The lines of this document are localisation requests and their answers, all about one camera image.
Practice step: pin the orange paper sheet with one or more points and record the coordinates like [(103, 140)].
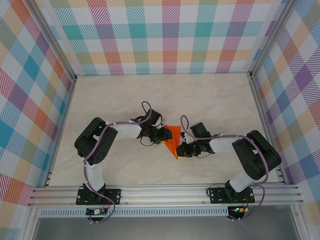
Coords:
[(172, 147)]

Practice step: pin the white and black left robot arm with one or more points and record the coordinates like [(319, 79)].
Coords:
[(95, 175)]

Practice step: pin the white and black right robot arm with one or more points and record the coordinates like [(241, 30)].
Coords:
[(240, 180)]

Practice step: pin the circuit board with green light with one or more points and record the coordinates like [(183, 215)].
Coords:
[(238, 209)]

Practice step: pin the grey metal panel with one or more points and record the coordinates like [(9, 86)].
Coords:
[(162, 230)]

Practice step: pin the small black circuit board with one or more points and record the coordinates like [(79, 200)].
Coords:
[(96, 212)]

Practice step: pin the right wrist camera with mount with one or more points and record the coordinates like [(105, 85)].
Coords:
[(184, 137)]

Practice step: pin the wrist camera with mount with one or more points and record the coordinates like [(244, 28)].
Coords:
[(163, 124), (184, 137)]

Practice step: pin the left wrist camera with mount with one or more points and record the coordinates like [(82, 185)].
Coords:
[(163, 124)]

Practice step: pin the long aluminium mounting rail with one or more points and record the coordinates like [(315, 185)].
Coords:
[(162, 195)]

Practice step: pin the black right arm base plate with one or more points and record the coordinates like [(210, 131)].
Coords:
[(250, 197)]

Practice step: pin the aluminium side rail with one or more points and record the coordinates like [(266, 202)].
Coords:
[(262, 112), (60, 133)]

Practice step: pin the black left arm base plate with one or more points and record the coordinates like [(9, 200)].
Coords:
[(113, 193)]

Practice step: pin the aluminium frame post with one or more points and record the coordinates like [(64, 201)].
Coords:
[(272, 37), (53, 41)]

